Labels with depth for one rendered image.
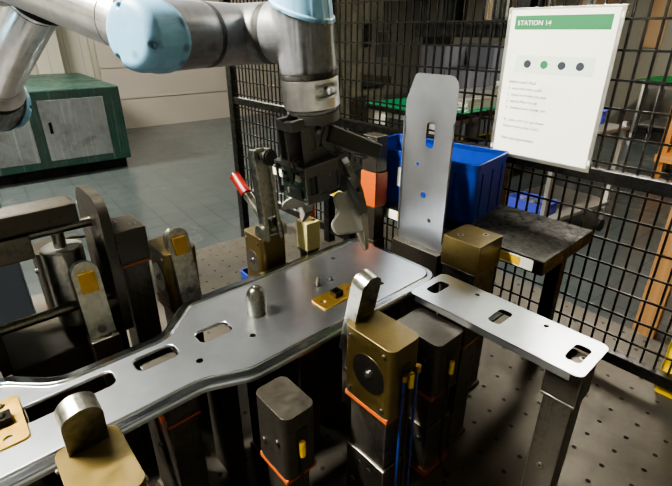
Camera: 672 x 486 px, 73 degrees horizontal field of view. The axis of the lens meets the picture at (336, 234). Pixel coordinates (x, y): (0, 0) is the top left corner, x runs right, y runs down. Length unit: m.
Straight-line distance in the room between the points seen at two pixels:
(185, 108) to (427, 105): 7.43
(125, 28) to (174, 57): 0.05
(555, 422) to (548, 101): 0.63
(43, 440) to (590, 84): 1.04
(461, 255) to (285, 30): 0.51
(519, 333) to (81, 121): 5.12
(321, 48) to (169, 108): 7.55
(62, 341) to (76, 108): 4.72
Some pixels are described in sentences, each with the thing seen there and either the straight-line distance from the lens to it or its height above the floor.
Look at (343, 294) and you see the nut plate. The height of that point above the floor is 1.00.
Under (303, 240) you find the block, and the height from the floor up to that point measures 1.03.
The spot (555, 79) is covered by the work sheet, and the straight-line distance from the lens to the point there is 1.07.
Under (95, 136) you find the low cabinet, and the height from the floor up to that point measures 0.38.
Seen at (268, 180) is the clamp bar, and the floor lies 1.15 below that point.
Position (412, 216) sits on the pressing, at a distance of 0.96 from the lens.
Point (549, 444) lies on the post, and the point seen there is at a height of 0.84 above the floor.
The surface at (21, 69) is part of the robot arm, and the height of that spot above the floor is 1.34.
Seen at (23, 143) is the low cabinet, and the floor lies 0.40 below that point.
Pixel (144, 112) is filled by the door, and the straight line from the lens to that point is 8.00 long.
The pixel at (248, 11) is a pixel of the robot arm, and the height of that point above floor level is 1.43.
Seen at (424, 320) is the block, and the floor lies 0.98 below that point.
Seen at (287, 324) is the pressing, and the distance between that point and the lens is 0.71.
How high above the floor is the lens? 1.41
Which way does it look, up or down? 24 degrees down
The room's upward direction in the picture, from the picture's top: straight up
